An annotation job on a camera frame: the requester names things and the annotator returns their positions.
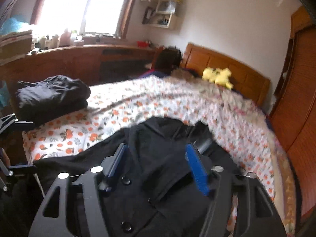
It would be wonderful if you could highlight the black trench coat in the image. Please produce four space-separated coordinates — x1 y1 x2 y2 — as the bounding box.
29 117 240 236

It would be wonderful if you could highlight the folded black clothes pile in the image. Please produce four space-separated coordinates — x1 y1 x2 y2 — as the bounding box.
16 75 90 126

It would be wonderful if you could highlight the orange floral bed sheet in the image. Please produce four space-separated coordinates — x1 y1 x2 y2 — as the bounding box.
23 76 296 236

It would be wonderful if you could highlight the pink bottle on sill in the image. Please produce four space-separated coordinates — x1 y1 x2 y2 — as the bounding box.
59 29 71 47

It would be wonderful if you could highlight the yellow Pikachu plush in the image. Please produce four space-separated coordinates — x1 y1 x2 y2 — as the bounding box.
202 67 233 90

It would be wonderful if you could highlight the wooden desk counter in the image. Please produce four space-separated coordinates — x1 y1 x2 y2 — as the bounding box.
1 44 155 97

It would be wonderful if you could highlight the wooden headboard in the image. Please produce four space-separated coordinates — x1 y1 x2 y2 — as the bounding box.
181 43 271 107

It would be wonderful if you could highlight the wooden louvered wardrobe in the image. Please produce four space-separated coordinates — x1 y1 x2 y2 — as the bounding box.
272 7 315 222

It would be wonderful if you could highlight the dark backpack on chair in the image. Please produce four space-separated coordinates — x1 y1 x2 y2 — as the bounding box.
151 46 182 75

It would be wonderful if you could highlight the red bowl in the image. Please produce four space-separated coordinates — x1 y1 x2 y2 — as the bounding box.
137 41 150 48

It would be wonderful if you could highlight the window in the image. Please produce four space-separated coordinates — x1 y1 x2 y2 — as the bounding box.
30 0 136 39

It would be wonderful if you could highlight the white wall shelf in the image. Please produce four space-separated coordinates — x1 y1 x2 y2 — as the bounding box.
141 0 183 29

